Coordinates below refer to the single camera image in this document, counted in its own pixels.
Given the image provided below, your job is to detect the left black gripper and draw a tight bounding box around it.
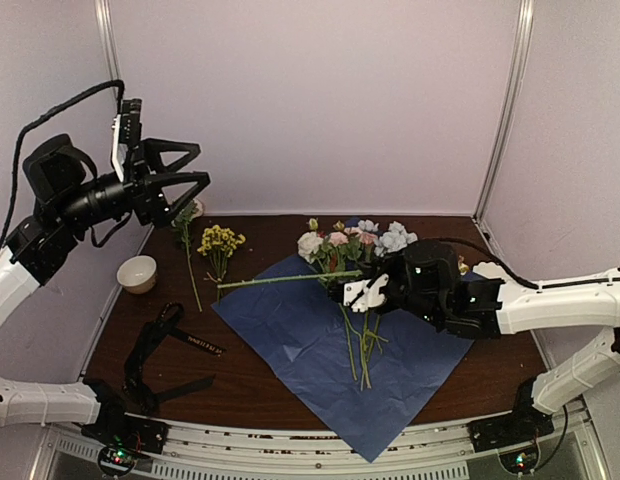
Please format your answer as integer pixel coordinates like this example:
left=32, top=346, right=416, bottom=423
left=59, top=137, right=213, bottom=231

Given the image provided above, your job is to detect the large pink peony stem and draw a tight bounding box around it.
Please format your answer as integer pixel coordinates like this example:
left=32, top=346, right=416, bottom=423
left=216, top=270, right=363, bottom=290

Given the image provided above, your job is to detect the light blue flower stem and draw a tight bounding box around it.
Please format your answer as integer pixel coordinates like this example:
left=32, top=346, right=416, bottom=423
left=358, top=219, right=418, bottom=365

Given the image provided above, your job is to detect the pink rose stem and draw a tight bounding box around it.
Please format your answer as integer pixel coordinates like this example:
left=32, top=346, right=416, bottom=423
left=341, top=221, right=385, bottom=390

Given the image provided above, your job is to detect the yellow flower bunch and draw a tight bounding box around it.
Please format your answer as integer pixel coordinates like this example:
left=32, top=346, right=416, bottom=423
left=196, top=224, right=246, bottom=285

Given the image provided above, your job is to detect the white rose stem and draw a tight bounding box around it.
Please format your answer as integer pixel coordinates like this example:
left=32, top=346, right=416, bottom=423
left=297, top=218, right=362, bottom=381

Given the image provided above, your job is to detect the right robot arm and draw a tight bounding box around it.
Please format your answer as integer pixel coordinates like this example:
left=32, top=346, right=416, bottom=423
left=328, top=239, right=620, bottom=442

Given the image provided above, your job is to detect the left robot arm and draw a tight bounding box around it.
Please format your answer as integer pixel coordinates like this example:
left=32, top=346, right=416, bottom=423
left=0, top=79, right=210, bottom=447

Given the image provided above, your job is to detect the blue wrapping paper sheet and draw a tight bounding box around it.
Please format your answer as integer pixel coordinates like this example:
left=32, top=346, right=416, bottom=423
left=211, top=214, right=491, bottom=464

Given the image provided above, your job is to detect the scalloped white dish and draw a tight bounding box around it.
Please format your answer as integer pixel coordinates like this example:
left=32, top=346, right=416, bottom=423
left=472, top=262, right=514, bottom=283

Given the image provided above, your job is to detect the small white bowl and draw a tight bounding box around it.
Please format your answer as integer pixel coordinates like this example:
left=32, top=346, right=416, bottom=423
left=116, top=255, right=157, bottom=295

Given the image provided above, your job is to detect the black ribbon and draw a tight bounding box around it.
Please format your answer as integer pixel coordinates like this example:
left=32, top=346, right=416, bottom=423
left=121, top=301, right=227, bottom=414

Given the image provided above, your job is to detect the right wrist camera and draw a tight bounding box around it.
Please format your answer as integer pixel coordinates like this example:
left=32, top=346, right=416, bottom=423
left=342, top=274, right=389, bottom=313

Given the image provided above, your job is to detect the left aluminium frame post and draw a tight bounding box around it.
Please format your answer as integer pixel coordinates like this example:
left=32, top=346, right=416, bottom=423
left=93, top=0, right=151, bottom=201

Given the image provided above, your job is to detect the aluminium frame post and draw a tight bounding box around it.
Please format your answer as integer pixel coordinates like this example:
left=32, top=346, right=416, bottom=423
left=93, top=0, right=151, bottom=201
left=473, top=0, right=535, bottom=224

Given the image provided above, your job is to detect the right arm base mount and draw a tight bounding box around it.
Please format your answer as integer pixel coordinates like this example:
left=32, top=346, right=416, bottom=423
left=467, top=406, right=554, bottom=477

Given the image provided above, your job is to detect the right aluminium frame post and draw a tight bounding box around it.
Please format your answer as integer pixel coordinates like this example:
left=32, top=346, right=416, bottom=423
left=473, top=0, right=535, bottom=224

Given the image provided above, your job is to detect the aluminium front rail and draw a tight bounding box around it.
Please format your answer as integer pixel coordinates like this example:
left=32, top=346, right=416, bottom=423
left=39, top=392, right=601, bottom=480

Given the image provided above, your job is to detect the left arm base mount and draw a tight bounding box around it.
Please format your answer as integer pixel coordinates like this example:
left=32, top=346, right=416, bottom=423
left=80, top=413, right=169, bottom=479

